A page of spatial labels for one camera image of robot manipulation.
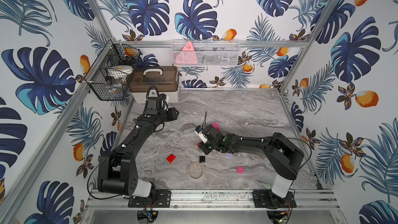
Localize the pink 2x2 lego brick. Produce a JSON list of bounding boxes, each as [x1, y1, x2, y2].
[[211, 123, 220, 131]]

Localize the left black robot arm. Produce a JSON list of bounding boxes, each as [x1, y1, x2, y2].
[[97, 94, 179, 198]]

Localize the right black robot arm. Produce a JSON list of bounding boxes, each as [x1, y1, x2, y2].
[[195, 124, 304, 198]]

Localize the red 2x2 lego brick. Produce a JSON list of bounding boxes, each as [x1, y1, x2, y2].
[[166, 154, 176, 163]]

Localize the brown lid storage box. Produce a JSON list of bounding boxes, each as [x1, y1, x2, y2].
[[129, 66, 179, 104]]

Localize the tape roll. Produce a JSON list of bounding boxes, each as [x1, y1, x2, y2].
[[188, 162, 205, 179]]

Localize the white bowl in basket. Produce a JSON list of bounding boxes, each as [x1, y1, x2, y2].
[[107, 65, 133, 78]]

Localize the pink triangle object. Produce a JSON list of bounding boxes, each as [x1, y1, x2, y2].
[[174, 41, 198, 65]]

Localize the black wire basket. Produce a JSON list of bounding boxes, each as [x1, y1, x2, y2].
[[84, 40, 142, 101]]

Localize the clear wall shelf basket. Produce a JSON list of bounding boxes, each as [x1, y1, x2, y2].
[[171, 40, 240, 67]]

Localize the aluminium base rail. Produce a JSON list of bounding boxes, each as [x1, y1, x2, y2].
[[86, 189, 341, 211]]

